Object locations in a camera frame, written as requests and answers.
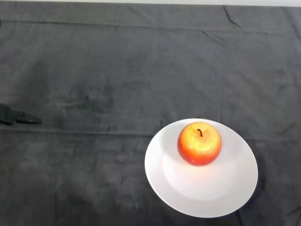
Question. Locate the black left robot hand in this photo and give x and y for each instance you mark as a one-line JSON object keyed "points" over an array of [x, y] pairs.
{"points": [[14, 116]]}

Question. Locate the black cloth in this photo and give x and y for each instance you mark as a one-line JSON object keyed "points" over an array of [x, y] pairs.
{"points": [[141, 70]]}

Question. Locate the white round plate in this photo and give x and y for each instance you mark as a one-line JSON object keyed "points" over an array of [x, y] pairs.
{"points": [[201, 183]]}

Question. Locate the red yellow apple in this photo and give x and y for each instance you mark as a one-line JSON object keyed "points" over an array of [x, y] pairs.
{"points": [[199, 144]]}

